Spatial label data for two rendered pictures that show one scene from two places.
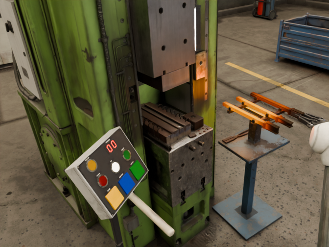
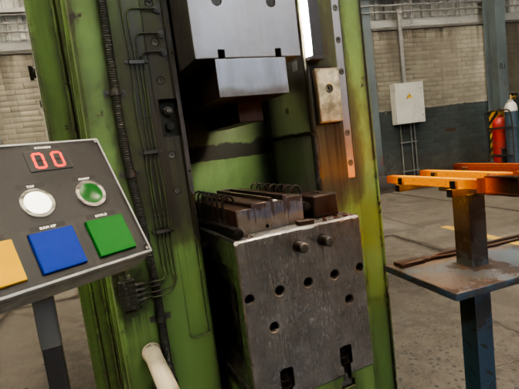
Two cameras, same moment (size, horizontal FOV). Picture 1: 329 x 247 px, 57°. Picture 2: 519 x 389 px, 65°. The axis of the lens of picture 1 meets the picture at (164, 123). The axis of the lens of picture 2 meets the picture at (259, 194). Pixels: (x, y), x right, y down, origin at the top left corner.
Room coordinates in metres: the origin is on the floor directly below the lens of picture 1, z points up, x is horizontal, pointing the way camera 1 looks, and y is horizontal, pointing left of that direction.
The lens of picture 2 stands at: (0.49, -0.31, 1.14)
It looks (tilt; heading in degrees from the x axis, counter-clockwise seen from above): 7 degrees down; 13
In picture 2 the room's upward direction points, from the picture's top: 7 degrees counter-clockwise
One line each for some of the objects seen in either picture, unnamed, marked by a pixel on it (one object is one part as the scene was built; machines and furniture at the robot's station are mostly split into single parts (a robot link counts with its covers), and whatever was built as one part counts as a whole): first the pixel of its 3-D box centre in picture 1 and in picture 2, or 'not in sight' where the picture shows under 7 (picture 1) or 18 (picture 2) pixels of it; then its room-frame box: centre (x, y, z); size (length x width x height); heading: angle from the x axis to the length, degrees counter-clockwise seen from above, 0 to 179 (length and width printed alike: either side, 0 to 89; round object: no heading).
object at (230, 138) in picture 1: (255, 128); (476, 246); (1.90, -0.67, 0.73); 0.60 x 0.04 x 0.01; 119
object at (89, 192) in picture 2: (127, 155); (90, 193); (1.19, 0.19, 1.09); 0.05 x 0.03 x 0.04; 128
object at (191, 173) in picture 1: (165, 150); (266, 282); (1.76, 0.01, 0.69); 0.56 x 0.38 x 0.45; 38
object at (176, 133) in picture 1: (157, 121); (241, 207); (1.71, 0.05, 0.96); 0.42 x 0.20 x 0.09; 38
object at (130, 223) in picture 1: (130, 222); not in sight; (1.42, 0.27, 0.36); 0.09 x 0.07 x 0.12; 128
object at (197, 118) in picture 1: (193, 120); (315, 203); (1.70, -0.19, 0.95); 0.12 x 0.08 x 0.06; 38
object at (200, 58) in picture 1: (199, 65); (327, 95); (1.84, -0.25, 1.27); 0.09 x 0.02 x 0.17; 128
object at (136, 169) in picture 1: (136, 170); (110, 235); (1.17, 0.15, 1.01); 0.07 x 0.05 x 0.07; 153
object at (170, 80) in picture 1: (152, 69); (225, 90); (1.71, 0.05, 1.32); 0.42 x 0.20 x 0.10; 38
